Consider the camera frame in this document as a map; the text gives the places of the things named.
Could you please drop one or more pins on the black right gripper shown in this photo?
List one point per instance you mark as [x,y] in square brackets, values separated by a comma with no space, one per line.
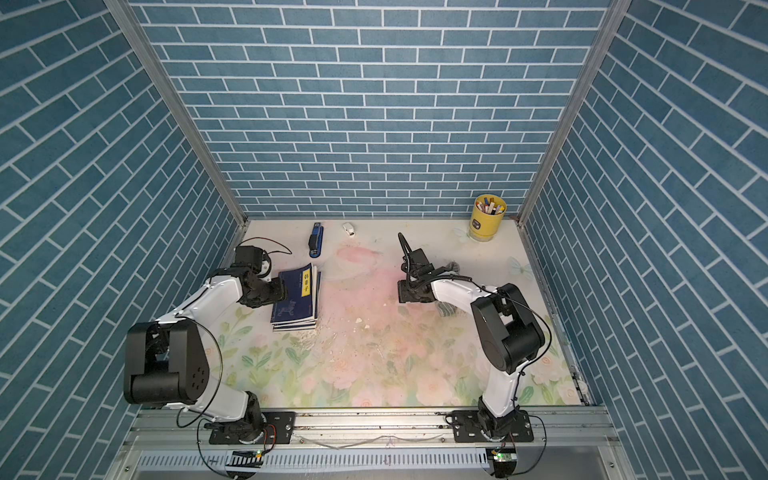
[403,292]

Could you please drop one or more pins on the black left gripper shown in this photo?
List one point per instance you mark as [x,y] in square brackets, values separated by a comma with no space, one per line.
[278,293]

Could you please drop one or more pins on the blue book Yuewei notes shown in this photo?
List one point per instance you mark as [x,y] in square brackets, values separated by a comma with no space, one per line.
[295,324]

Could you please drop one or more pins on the grey striped cleaning cloth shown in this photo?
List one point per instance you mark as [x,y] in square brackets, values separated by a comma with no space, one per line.
[446,309]

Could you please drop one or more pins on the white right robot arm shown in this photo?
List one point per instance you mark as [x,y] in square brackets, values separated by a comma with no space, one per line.
[510,333]

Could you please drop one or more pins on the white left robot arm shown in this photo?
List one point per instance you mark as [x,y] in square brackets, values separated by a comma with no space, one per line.
[176,361]

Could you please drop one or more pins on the blue black stapler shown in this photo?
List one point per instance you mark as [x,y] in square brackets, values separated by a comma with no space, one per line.
[315,240]

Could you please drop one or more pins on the yellow pen holder cup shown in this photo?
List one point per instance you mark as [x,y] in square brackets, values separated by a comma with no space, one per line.
[487,214]

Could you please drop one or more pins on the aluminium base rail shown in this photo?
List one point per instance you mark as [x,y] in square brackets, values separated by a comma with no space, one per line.
[576,442]

